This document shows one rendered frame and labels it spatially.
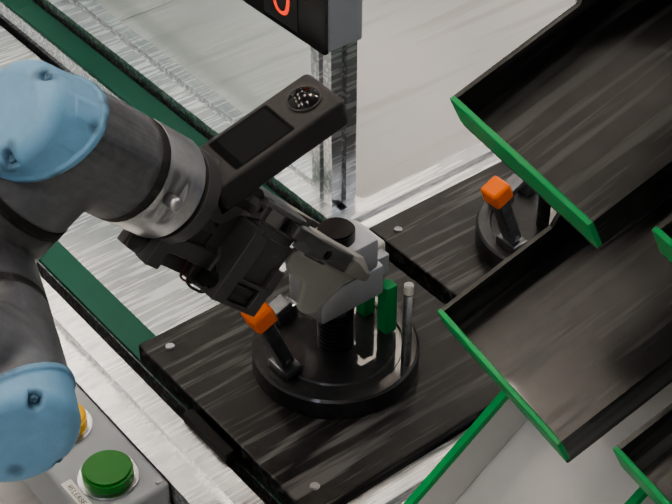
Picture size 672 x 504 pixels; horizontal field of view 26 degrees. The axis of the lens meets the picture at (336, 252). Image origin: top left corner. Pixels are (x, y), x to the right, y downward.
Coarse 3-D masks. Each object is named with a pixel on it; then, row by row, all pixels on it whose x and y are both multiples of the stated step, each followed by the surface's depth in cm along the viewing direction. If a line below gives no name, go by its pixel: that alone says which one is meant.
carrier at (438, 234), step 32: (448, 192) 141; (480, 192) 141; (384, 224) 137; (416, 224) 137; (448, 224) 137; (480, 224) 134; (544, 224) 132; (416, 256) 133; (448, 256) 133; (480, 256) 133; (448, 288) 130
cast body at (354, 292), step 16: (320, 224) 114; (336, 224) 114; (352, 224) 114; (336, 240) 113; (352, 240) 114; (368, 240) 114; (368, 256) 115; (384, 256) 119; (384, 272) 120; (352, 288) 115; (368, 288) 117; (336, 304) 115; (352, 304) 116; (320, 320) 115
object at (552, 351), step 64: (512, 256) 92; (576, 256) 93; (640, 256) 91; (448, 320) 91; (512, 320) 92; (576, 320) 90; (640, 320) 88; (512, 384) 89; (576, 384) 87; (640, 384) 84; (576, 448) 84
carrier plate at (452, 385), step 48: (288, 288) 130; (192, 336) 125; (240, 336) 125; (432, 336) 125; (192, 384) 120; (240, 384) 120; (432, 384) 120; (480, 384) 120; (240, 432) 116; (288, 432) 116; (336, 432) 116; (384, 432) 116; (432, 432) 116; (288, 480) 112; (336, 480) 112
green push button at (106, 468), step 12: (96, 456) 114; (108, 456) 114; (120, 456) 114; (84, 468) 113; (96, 468) 113; (108, 468) 113; (120, 468) 113; (132, 468) 113; (84, 480) 112; (96, 480) 112; (108, 480) 112; (120, 480) 112; (96, 492) 112; (108, 492) 112
